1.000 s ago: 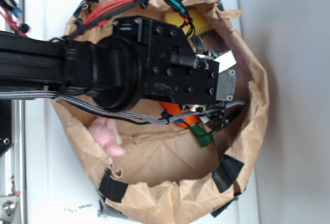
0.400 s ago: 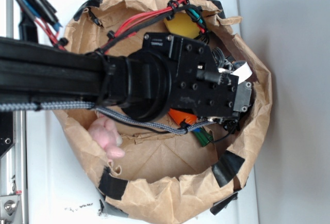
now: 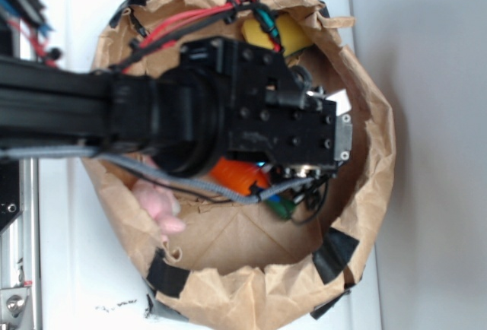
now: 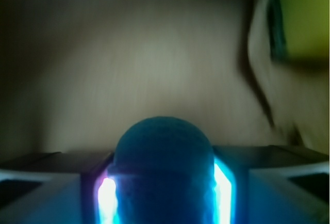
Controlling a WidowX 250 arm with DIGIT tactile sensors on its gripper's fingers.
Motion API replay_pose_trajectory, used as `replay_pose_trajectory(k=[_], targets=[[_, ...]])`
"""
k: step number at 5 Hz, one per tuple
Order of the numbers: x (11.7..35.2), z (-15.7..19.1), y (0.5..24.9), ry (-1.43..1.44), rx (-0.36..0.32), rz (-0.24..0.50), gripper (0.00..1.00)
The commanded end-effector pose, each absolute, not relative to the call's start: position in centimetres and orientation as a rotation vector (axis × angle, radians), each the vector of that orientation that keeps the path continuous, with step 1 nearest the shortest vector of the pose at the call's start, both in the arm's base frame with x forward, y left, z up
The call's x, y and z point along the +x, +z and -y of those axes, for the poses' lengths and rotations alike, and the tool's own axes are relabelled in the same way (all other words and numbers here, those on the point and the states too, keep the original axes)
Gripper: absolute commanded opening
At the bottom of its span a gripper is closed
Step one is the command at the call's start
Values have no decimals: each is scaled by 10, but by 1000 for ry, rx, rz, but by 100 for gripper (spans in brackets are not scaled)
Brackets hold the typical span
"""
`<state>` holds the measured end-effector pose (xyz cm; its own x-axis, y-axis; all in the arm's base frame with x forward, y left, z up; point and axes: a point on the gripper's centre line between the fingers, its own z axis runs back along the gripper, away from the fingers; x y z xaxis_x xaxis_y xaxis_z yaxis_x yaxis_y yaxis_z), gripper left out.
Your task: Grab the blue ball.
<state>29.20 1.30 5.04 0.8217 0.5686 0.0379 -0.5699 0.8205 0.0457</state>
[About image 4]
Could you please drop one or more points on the brown paper bag bin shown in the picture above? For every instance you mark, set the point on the brown paper bag bin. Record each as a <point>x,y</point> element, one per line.
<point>76,74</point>

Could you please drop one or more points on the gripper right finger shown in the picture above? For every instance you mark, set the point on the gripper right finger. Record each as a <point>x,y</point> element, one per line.
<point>271,184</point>

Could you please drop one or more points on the blue textured ball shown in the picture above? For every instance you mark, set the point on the blue textured ball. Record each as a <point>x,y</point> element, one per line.
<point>164,173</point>

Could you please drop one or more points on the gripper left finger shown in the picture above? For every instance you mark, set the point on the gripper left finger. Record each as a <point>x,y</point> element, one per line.
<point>58,188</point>

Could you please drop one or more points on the yellow green sponge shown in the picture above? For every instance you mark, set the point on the yellow green sponge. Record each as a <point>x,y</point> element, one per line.
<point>299,31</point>

